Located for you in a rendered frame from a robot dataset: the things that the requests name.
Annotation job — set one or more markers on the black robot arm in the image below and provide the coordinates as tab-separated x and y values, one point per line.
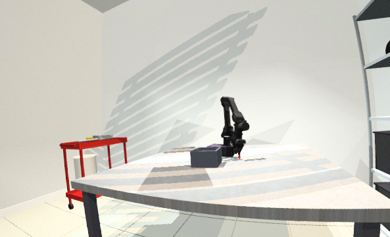
240	124

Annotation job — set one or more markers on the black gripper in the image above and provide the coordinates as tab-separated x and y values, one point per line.
239	142

